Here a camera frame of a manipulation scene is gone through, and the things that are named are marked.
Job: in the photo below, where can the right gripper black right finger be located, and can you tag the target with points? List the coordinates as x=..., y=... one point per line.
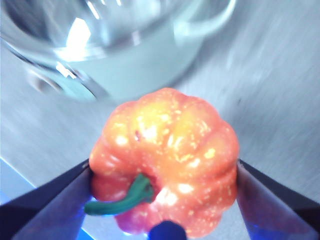
x=280, y=212

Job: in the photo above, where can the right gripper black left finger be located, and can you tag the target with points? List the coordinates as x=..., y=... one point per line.
x=42, y=217

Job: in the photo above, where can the orange toy pumpkin green stem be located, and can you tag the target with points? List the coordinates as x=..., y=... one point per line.
x=170, y=140

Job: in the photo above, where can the pale green electric cooking pot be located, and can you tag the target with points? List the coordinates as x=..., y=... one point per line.
x=140, y=70

